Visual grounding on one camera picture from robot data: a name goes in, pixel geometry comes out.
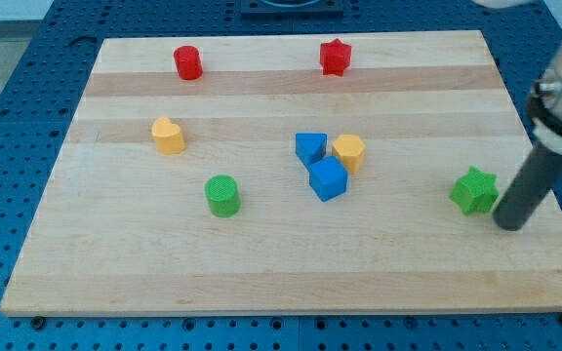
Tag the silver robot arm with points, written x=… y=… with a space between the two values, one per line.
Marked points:
x=544 y=105

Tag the yellow heart block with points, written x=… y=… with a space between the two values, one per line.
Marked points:
x=168 y=136

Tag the red star block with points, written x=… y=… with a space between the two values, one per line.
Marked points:
x=335 y=57

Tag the blue triangle block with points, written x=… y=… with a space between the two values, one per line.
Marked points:
x=310 y=147

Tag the green star block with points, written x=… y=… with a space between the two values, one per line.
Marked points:
x=475 y=192

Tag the red cylinder block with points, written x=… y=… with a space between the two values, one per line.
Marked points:
x=188 y=62

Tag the green cylinder block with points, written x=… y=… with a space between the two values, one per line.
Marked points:
x=222 y=194

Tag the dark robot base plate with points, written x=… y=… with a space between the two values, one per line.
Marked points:
x=261 y=8

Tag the blue cube block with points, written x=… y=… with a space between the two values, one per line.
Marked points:
x=328 y=178

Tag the wooden board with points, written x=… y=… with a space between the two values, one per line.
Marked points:
x=123 y=230

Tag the yellow hexagon block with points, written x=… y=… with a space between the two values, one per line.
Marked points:
x=350 y=151

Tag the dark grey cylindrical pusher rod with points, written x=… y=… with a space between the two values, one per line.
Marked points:
x=534 y=180

